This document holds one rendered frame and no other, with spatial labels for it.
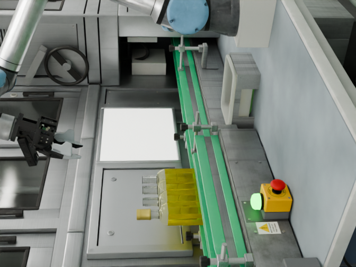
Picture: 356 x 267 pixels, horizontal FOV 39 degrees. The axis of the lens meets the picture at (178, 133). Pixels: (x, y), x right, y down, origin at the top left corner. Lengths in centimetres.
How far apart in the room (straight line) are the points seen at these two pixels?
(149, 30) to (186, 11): 107
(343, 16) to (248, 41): 112
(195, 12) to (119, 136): 89
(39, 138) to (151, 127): 78
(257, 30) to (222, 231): 61
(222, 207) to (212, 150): 27
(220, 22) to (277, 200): 56
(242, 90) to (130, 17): 90
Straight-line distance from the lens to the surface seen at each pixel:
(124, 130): 221
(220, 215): 142
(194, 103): 209
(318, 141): 120
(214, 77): 226
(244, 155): 162
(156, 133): 219
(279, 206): 138
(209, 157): 163
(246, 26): 158
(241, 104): 175
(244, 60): 179
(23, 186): 203
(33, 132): 156
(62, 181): 202
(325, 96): 116
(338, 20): 264
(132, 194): 188
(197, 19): 142
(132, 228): 175
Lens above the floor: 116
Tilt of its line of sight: 5 degrees down
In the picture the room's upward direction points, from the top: 90 degrees counter-clockwise
